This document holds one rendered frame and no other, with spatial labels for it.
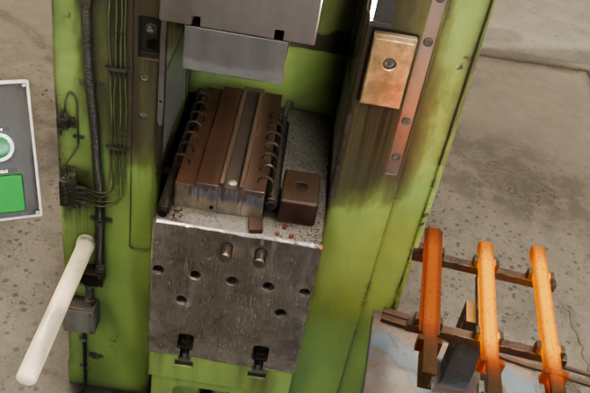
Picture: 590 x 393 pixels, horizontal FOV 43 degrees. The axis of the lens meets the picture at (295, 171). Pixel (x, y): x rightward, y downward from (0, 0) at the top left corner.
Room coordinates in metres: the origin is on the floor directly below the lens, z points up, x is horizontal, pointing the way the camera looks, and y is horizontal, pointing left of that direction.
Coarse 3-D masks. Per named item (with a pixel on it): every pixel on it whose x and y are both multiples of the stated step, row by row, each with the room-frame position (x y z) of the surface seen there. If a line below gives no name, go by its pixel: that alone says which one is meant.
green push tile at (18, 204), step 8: (0, 176) 1.14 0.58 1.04; (8, 176) 1.15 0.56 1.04; (16, 176) 1.15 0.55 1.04; (0, 184) 1.13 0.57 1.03; (8, 184) 1.14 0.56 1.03; (16, 184) 1.14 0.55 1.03; (0, 192) 1.12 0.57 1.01; (8, 192) 1.13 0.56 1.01; (16, 192) 1.14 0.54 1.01; (0, 200) 1.12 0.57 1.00; (8, 200) 1.12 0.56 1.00; (16, 200) 1.13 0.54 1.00; (24, 200) 1.13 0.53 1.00; (0, 208) 1.11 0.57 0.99; (8, 208) 1.11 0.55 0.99; (16, 208) 1.12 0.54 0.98; (24, 208) 1.13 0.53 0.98
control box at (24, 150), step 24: (0, 96) 1.22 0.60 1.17; (24, 96) 1.24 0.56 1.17; (0, 120) 1.20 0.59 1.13; (24, 120) 1.22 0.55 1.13; (24, 144) 1.19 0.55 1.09; (0, 168) 1.15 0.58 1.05; (24, 168) 1.17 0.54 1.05; (24, 192) 1.15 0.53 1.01; (0, 216) 1.11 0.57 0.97; (24, 216) 1.12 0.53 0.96
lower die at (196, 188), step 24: (216, 96) 1.67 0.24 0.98; (240, 96) 1.68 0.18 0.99; (264, 96) 1.70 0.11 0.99; (216, 120) 1.55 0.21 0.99; (264, 120) 1.59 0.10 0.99; (216, 144) 1.45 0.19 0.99; (192, 168) 1.36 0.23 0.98; (216, 168) 1.36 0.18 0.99; (264, 168) 1.39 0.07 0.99; (192, 192) 1.30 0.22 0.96; (216, 192) 1.30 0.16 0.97; (240, 192) 1.30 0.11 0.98; (264, 192) 1.30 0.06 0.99
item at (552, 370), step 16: (544, 256) 1.29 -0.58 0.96; (544, 272) 1.24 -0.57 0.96; (544, 288) 1.19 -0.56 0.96; (544, 304) 1.14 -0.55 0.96; (544, 320) 1.09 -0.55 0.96; (544, 336) 1.05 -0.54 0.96; (544, 352) 1.01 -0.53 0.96; (544, 368) 0.96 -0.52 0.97; (560, 368) 0.98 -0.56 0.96; (544, 384) 0.95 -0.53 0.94; (560, 384) 0.93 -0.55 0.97
